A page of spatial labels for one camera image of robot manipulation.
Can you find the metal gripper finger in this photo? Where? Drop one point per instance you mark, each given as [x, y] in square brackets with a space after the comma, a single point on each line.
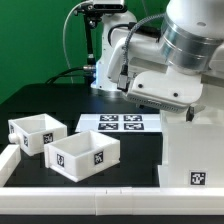
[192, 111]

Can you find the white drawer box with knob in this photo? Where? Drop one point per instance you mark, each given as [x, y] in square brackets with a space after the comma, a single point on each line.
[33, 132]

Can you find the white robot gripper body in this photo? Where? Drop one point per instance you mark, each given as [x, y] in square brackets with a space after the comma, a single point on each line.
[170, 91]

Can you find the white front fence rail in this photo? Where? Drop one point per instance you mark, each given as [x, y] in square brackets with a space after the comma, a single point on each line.
[112, 201]

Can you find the black camera stand pole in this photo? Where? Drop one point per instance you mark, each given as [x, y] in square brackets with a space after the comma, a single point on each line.
[90, 54]

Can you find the black camera on stand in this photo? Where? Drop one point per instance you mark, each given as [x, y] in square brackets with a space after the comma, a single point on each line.
[95, 9]

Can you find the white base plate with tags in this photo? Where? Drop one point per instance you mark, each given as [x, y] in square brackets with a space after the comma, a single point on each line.
[119, 123]

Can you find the white drawer cabinet housing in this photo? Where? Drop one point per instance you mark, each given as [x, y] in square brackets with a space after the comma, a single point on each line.
[193, 151]

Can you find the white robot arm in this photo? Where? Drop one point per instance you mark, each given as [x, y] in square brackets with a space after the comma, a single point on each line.
[162, 61]

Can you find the white drawer box without knob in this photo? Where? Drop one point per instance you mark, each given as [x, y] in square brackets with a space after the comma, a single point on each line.
[82, 155]

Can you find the white fence rail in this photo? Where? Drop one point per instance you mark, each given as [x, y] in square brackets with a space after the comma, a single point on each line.
[9, 159]
[112, 201]

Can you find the white left fence rail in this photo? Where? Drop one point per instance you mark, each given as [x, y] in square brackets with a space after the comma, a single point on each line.
[9, 159]

